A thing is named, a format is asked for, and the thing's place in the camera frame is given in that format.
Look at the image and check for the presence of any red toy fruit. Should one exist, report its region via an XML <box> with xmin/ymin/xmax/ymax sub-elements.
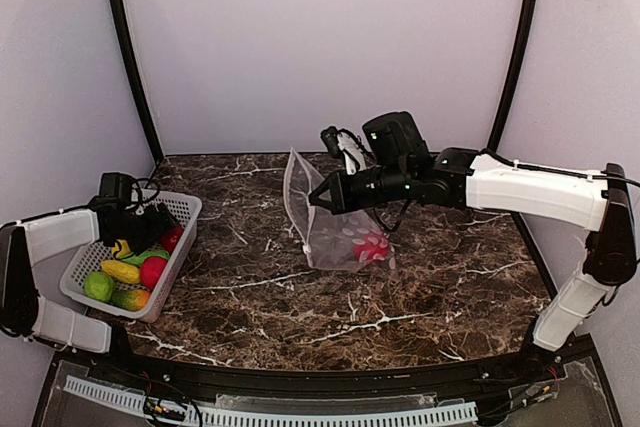
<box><xmin>139</xmin><ymin>258</ymin><xmax>168</xmax><ymax>291</ymax></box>
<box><xmin>160</xmin><ymin>226</ymin><xmax>184</xmax><ymax>254</ymax></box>

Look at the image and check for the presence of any white plastic basket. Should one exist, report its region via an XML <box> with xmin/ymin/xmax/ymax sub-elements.
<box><xmin>59</xmin><ymin>188</ymin><xmax>203</xmax><ymax>324</ymax></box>

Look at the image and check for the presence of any red toy fruit front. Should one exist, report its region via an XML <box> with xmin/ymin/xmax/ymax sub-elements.
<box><xmin>139</xmin><ymin>258</ymin><xmax>168</xmax><ymax>291</ymax></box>

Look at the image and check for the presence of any clear zip top bag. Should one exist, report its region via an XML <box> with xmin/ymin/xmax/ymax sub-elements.
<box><xmin>283</xmin><ymin>149</ymin><xmax>398</xmax><ymax>279</ymax></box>

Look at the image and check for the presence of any red toy apple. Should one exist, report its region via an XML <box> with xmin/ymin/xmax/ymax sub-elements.
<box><xmin>352</xmin><ymin>234</ymin><xmax>390</xmax><ymax>264</ymax></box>

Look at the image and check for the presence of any green orange toy mango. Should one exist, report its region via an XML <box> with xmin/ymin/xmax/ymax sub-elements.
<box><xmin>111</xmin><ymin>289</ymin><xmax>151</xmax><ymax>312</ymax></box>

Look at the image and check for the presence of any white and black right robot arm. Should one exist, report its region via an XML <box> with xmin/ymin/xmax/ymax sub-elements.
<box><xmin>308</xmin><ymin>111</ymin><xmax>639</xmax><ymax>352</ymax></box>

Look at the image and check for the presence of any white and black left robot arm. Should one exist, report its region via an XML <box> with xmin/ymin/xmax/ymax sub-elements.
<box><xmin>1</xmin><ymin>172</ymin><xmax>178</xmax><ymax>354</ymax></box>

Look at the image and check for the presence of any yellow toy lemon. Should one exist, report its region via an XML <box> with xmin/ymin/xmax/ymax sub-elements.
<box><xmin>111</xmin><ymin>240</ymin><xmax>133</xmax><ymax>260</ymax></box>

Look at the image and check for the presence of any green toy cucumber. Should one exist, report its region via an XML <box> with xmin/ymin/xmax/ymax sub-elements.
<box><xmin>120</xmin><ymin>249</ymin><xmax>171</xmax><ymax>268</ymax></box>

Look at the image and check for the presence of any yellow toy corn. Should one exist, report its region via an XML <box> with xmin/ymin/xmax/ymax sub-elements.
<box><xmin>101</xmin><ymin>260</ymin><xmax>140</xmax><ymax>285</ymax></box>

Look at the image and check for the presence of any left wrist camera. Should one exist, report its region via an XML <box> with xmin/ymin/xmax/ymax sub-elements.
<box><xmin>125</xmin><ymin>178</ymin><xmax>161</xmax><ymax>215</ymax></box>

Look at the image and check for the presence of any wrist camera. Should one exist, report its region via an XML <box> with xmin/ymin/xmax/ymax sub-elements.
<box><xmin>320</xmin><ymin>126</ymin><xmax>375</xmax><ymax>175</ymax></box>
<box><xmin>125</xmin><ymin>178</ymin><xmax>161</xmax><ymax>215</ymax></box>

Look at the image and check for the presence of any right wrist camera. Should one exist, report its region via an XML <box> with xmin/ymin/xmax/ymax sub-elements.
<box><xmin>320</xmin><ymin>126</ymin><xmax>375</xmax><ymax>175</ymax></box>

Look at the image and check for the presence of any white slotted cable duct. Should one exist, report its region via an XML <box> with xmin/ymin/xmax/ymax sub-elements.
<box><xmin>64</xmin><ymin>375</ymin><xmax>478</xmax><ymax>426</ymax></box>

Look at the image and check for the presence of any black right frame post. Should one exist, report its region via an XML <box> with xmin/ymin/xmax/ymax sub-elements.
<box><xmin>486</xmin><ymin>0</ymin><xmax>537</xmax><ymax>151</ymax></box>

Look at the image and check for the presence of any black frame post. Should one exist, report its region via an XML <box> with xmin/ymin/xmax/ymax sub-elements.
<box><xmin>486</xmin><ymin>0</ymin><xmax>537</xmax><ymax>151</ymax></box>
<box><xmin>109</xmin><ymin>0</ymin><xmax>164</xmax><ymax>166</ymax></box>

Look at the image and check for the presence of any black front rail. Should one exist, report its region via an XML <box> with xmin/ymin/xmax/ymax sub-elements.
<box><xmin>79</xmin><ymin>312</ymin><xmax>600</xmax><ymax>400</ymax></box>

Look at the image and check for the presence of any black left frame post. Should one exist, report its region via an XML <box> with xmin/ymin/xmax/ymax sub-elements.
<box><xmin>109</xmin><ymin>0</ymin><xmax>164</xmax><ymax>166</ymax></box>

